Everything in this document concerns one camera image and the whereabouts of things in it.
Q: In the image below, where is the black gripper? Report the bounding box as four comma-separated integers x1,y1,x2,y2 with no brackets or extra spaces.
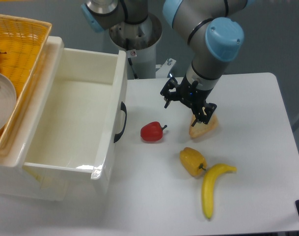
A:
160,76,217,127

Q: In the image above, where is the red bell pepper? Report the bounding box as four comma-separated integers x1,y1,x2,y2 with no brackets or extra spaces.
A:
140,121,167,142

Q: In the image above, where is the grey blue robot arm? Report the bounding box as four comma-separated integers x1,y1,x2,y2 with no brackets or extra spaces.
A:
81,0,251,124

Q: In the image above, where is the yellow bell pepper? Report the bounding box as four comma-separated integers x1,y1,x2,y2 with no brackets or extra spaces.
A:
180,147,207,177

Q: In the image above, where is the triangular toast slice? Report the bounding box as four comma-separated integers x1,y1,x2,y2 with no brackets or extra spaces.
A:
189,114,219,138

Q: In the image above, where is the yellow banana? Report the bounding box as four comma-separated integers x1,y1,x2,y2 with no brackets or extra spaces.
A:
201,163,237,219

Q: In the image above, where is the white open drawer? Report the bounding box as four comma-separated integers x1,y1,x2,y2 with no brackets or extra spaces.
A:
24,49,127,194

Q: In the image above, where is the yellow woven basket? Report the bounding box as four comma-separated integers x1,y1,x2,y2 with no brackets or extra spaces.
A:
0,14,52,151

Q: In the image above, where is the grey plate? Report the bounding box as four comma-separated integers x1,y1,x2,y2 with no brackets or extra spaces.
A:
0,74,17,131

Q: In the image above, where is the white drawer cabinet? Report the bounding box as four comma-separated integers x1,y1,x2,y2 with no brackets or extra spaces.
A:
0,36,68,201

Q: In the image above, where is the white mounting bracket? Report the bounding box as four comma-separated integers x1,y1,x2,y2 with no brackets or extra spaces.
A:
155,58,176,79

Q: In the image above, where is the black drawer handle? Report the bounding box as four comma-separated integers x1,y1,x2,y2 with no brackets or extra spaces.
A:
113,101,127,143

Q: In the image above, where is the black cable on pedestal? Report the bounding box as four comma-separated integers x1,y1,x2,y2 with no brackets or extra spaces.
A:
126,38,139,80

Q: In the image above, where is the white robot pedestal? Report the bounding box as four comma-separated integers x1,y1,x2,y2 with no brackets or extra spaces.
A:
109,13,162,79

